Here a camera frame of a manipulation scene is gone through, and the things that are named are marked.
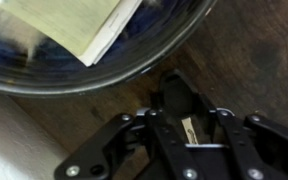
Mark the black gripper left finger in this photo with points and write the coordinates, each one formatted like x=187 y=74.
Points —
x=117 y=143

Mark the dark wooden console table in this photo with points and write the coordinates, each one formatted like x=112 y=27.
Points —
x=244 y=56

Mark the round dark blue plate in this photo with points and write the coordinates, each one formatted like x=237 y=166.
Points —
x=144 y=50

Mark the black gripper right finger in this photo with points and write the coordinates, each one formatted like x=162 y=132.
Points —
x=267 y=146

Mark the yellow paper pad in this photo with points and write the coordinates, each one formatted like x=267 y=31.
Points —
x=64 y=20

